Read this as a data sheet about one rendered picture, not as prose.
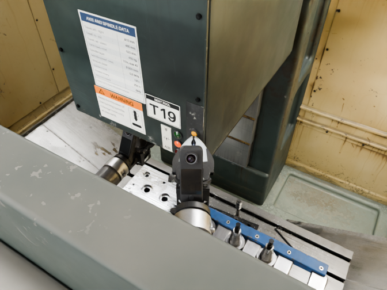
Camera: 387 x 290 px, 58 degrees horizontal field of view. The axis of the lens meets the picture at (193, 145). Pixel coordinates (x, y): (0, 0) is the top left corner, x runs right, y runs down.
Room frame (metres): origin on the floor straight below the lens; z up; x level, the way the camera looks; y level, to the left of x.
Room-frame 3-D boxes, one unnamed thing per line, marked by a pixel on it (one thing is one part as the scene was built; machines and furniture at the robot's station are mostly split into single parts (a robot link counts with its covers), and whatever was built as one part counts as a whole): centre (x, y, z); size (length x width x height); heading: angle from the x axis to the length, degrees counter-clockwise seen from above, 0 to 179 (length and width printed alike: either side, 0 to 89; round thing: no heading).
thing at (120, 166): (0.75, 0.25, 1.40); 0.08 x 0.05 x 0.08; 59
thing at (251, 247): (0.55, -0.19, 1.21); 0.07 x 0.05 x 0.01; 149
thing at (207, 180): (0.44, 0.00, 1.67); 0.12 x 0.08 x 0.09; 179
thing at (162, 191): (0.95, 0.17, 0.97); 0.29 x 0.23 x 0.05; 59
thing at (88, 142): (1.26, 0.72, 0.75); 0.89 x 0.67 x 0.26; 149
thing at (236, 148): (1.31, -0.08, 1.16); 0.48 x 0.05 x 0.51; 59
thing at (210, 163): (0.50, -0.02, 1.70); 0.09 x 0.05 x 0.02; 179
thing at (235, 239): (0.58, -0.14, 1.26); 0.04 x 0.04 x 0.07
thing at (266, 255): (0.53, -0.23, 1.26); 0.04 x 0.04 x 0.07
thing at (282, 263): (0.50, -0.28, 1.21); 0.07 x 0.05 x 0.01; 149
